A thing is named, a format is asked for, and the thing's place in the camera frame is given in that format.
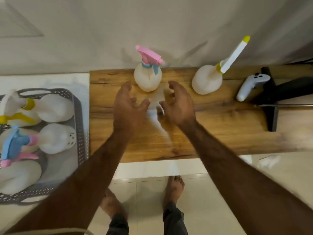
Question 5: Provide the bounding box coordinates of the person's left hand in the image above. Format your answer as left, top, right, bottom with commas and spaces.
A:
113, 81, 151, 138

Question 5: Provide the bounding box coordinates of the person's right hand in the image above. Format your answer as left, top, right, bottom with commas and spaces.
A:
159, 81, 197, 128

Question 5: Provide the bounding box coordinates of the person's left forearm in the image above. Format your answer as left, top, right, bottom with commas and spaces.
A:
5, 131, 137, 235

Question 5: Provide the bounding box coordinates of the person's right forearm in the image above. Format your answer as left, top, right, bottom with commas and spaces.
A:
179, 120, 313, 235

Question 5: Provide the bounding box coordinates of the white spray bottle pink trigger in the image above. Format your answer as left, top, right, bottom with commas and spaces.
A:
134, 45, 164, 92

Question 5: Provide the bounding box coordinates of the white spray bottle yellow nozzle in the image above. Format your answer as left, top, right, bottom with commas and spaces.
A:
191, 35, 251, 95

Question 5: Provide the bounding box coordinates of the grey perforated plastic basket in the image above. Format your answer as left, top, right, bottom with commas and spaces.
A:
0, 88, 89, 206

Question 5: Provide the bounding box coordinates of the person's right foot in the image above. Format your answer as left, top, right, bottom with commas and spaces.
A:
163, 176, 185, 211

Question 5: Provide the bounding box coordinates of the person's foot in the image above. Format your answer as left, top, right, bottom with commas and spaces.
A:
163, 176, 185, 211
100, 188, 128, 220

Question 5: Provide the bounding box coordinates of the white handheld controller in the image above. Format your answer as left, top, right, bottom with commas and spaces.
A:
236, 73, 271, 102

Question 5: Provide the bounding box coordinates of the beige fabric curtain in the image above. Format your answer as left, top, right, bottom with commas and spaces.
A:
0, 0, 313, 76

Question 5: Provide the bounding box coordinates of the white spray bottle yellow trigger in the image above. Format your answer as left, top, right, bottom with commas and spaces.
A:
0, 90, 75, 127

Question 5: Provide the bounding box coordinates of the white spray bottle blue trigger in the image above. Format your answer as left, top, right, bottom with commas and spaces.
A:
0, 123, 77, 168

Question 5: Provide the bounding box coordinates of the person's left foot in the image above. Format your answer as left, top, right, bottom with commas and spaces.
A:
100, 188, 128, 220

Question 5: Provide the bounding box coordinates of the person's right trouser leg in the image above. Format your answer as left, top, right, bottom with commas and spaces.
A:
162, 202, 188, 235

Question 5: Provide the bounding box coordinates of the person's trouser leg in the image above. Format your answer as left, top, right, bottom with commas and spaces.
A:
162, 202, 188, 235
106, 213, 129, 235

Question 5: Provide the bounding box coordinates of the black metal stand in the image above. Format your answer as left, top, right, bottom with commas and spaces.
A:
253, 67, 313, 132

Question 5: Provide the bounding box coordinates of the person's left trouser leg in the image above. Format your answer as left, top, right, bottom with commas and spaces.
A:
106, 213, 129, 235

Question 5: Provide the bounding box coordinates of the thin metal rod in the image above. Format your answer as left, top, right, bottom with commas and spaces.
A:
259, 104, 313, 107

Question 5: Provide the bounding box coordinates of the plain white plastic bottle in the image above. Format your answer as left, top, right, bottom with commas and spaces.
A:
0, 159, 42, 195

